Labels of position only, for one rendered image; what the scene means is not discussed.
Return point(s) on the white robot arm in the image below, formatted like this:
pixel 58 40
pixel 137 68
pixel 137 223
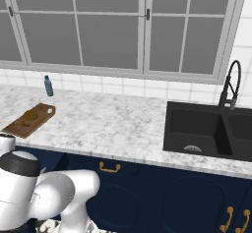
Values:
pixel 49 194

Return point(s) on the navy drawer front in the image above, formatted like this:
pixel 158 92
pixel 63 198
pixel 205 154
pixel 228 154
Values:
pixel 138 171

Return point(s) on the black spring tap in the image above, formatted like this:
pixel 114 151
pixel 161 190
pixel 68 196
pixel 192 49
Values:
pixel 229 89

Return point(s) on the green-brown avocado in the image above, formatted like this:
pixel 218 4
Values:
pixel 30 116

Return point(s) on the black double sink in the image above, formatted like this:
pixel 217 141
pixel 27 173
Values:
pixel 200 130

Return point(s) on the black window latch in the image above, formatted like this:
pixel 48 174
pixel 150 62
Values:
pixel 11 11
pixel 147 14

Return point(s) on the brown wooden cutting board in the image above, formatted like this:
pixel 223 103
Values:
pixel 31 120

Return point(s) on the blue-green bottle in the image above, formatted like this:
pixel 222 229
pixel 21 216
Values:
pixel 48 87

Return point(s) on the grey-framed window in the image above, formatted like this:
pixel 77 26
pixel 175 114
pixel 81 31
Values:
pixel 124 27

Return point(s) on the navy cupboard door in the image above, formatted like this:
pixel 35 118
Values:
pixel 248 210
pixel 183 204

